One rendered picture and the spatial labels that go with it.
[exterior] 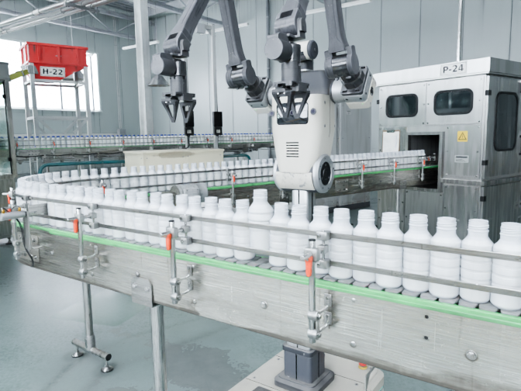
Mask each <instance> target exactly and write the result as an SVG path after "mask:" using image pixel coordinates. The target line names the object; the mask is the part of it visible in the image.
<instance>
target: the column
mask: <svg viewBox="0 0 521 391"><path fill-rule="evenodd" d="M133 1H134V16H135V31H136V60H137V75H138V90H139V105H140V134H141V135H143V138H144V137H145V136H144V135H147V137H149V135H151V137H152V138H153V135H154V120H153V104H152V88H151V87H150V86H148V84H149V83H150V81H151V72H150V41H149V24H148V8H147V0H133Z"/></svg>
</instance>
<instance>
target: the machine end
mask: <svg viewBox="0 0 521 391"><path fill-rule="evenodd" d="M373 77H374V79H375V81H376V86H375V87H380V88H379V100H377V104H378V105H379V126H378V153H380V152H382V134H383V130H400V150H399V151H420V150H425V154H439V156H436V158H432V159H431V161H433V160H438V162H433V163H431V164H438V182H437V183H430V184H425V185H414V186H408V187H406V189H401V190H400V217H399V229H400V230H401V231H402V232H403V233H404V234H405V233H406V232H407V231H408V230H409V223H410V215H411V214H424V215H427V219H428V220H427V221H428V222H427V224H428V226H427V230H428V231H429V233H430V234H431V235H432V237H433V236H434V235H435V234H436V227H437V221H438V219H437V218H438V217H443V216H445V217H453V218H456V222H457V223H456V224H457V225H456V228H457V229H456V235H457V236H458V237H459V238H460V239H461V240H463V239H464V238H465V237H466V236H467V235H468V228H469V226H468V224H469V220H470V219H482V220H488V225H489V228H488V230H489V232H488V237H489V238H490V240H491V241H492V242H493V243H494V244H496V243H497V242H498V241H499V239H500V233H501V230H500V229H501V226H502V223H505V222H510V223H521V62H518V61H510V60H505V59H501V58H496V57H483V58H478V59H473V60H467V61H458V62H452V63H446V64H437V65H431V66H425V67H416V68H410V69H405V70H400V71H389V72H385V73H379V74H373ZM387 212H391V213H395V189H385V190H379V191H378V216H377V225H375V226H376V227H377V228H378V229H379V230H380V229H381V222H382V213H387Z"/></svg>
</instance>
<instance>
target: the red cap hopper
mask: <svg viewBox="0 0 521 391"><path fill-rule="evenodd" d="M86 50H88V47H76V46H68V45H60V44H52V43H37V42H29V41H26V42H25V43H24V44H23V45H22V46H21V47H20V48H19V51H20V53H21V61H22V65H27V64H28V65H33V73H34V66H36V69H37V71H38V74H27V75H25V76H24V77H22V84H23V93H24V103H25V111H26V129H27V138H28V140H30V137H31V136H32V129H31V123H32V124H33V125H34V135H35V139H36V137H39V139H40V131H41V132H42V133H43V134H46V133H47V132H45V131H44V130H43V129H42V128H41V127H39V122H40V123H42V124H43V125H44V126H45V127H46V128H47V129H48V130H49V131H50V132H51V133H53V134H55V133H56V132H55V131H54V130H53V129H51V128H50V127H49V126H48V125H47V124H46V123H45V122H44V121H43V120H74V122H73V123H72V124H71V125H70V126H69V127H68V128H67V129H66V130H65V131H64V134H66V133H67V132H68V131H69V130H70V129H71V127H72V126H73V125H74V124H75V123H77V129H76V130H75V131H74V133H76V132H78V136H79V139H81V136H82V132H81V128H82V127H83V125H85V124H86V122H87V131H88V138H89V139H90V136H92V128H91V106H90V94H89V82H88V67H89V65H87V57H86ZM81 70H83V74H84V81H78V71H81ZM71 74H73V76H74V80H73V81H61V79H63V78H66V77H67V76H69V75H71ZM27 76H28V78H29V80H28V81H27ZM35 82H36V83H35ZM37 83H51V84H37ZM53 83H66V84H74V85H53ZM28 86H30V88H31V98H32V107H33V116H31V117H30V110H29V93H28ZM36 86H46V87H62V88H74V97H75V108H76V116H38V112H37V102H36ZM81 86H85V107H86V116H81V110H80V99H79V87H81ZM81 120H84V121H83V122H81ZM36 163H37V172H38V170H39V168H40V166H41V165H42V160H41V158H37V159H36ZM29 165H30V174H31V175H34V174H35V165H34V159H29Z"/></svg>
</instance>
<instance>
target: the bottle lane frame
mask: <svg viewBox="0 0 521 391"><path fill-rule="evenodd" d="M30 234H31V235H35V236H38V245H42V246H43V247H40V248H39V253H40V262H36V261H35V262H34V266H33V268H37V269H40V270H43V271H46V272H50V273H54V274H56V275H61V276H64V277H67V278H69V279H74V280H78V281H80V282H85V283H88V284H91V285H96V286H98V287H102V288H104V289H109V290H112V291H115V292H120V293H122V294H126V295H128V296H132V289H131V280H132V278H133V276H137V277H140V278H143V279H149V280H150V282H151V284H152V286H153V300H154V303H157V304H160V305H163V306H167V307H170V308H173V309H176V310H181V311H184V312H186V313H191V314H194V315H197V316H200V317H204V318H208V319H210V320H215V321H219V322H221V323H225V324H229V325H232V326H234V327H239V328H243V329H245V330H250V331H253V332H256V333H259V334H263V335H266V336H269V337H274V338H277V339H280V340H283V341H287V342H290V343H293V344H298V345H301V346H303V347H307V348H311V349H314V350H317V351H321V352H325V353H327V354H331V355H335V356H338V357H341V358H345V359H349V360H351V361H355V362H359V363H362V364H365V365H369V366H373V367H375V368H379V369H383V370H386V371H389V372H394V373H397V374H399V375H404V376H407V377H410V378H413V379H418V380H420V381H424V382H428V383H431V384H434V385H437V386H442V387H444V388H448V389H452V390H455V391H521V315H520V316H519V317H515V316H510V315H506V314H502V313H501V312H499V311H497V312H496V313H494V312H490V311H486V310H480V309H479V308H478V307H476V308H470V307H465V306H459V305H458V303H455V304H454V305H453V304H449V303H441V302H439V300H438V299H437V300H435V301H432V300H428V299H421V298H420V296H417V297H411V296H404V295H403V294H402V292H401V293H399V294H395V293H391V292H386V291H385V289H383V290H381V291H379V290H375V289H369V288H368V286H367V287H365V288H363V287H359V286H354V285H353V283H352V284H350V285H347V284H342V283H338V282H337V281H335V282H331V281H326V280H323V279H316V310H321V309H322V308H324V307H325V305H324V294H325V293H327V294H331V295H332V306H331V307H330V306H329V308H328V309H327V310H326V311H327V312H331V313H332V324H331V325H330V324H329V325H328V327H327V328H326V329H324V330H323V331H322V332H321V333H322V337H320V338H319V340H316V342H315V343H314V344H311V343H309V338H308V335H307V333H308V329H309V319H308V317H307V314H308V311H309V277H307V276H301V275H296V274H289V273H284V272H283V271H281V272H277V271H272V270H271V269H270V268H269V269H264V268H259V267H252V266H248V265H240V264H237V263H236V262H234V263H232V262H227V261H220V260H215V258H213V259H211V258H205V257H199V256H195V255H190V254H186V253H184V254H182V253H178V252H176V265H177V278H183V277H185V276H186V275H187V265H191V267H192V275H190V276H189V277H188V278H187V279H184V280H182V281H181V284H180V293H182V292H185V291H187V290H188V279H190V280H192V287H193V290H190V291H189V292H188V293H186V294H184V295H182V296H181V300H180V301H178V304H173V303H172V299H171V293H172V288H171V284H170V279H171V255H170V251H168V250H162V249H160V248H153V247H145V246H143V245H137V244H129V243H128V242H127V243H125V242H121V241H116V240H109V239H107V238H106V239H104V238H100V237H93V236H88V235H84V234H83V242H84V253H85V256H91V255H93V254H95V249H94V246H98V254H97V255H96V256H94V257H93V258H88V261H87V269H89V268H94V267H95V258H98V261H99V267H97V268H96V269H93V270H91V271H88V274H87V275H86V278H81V275H80V274H79V269H80V262H79V261H78V257H79V247H78V234H76V233H72V232H69V231H63V230H55V229H52V228H46V227H39V226H34V225H30Z"/></svg>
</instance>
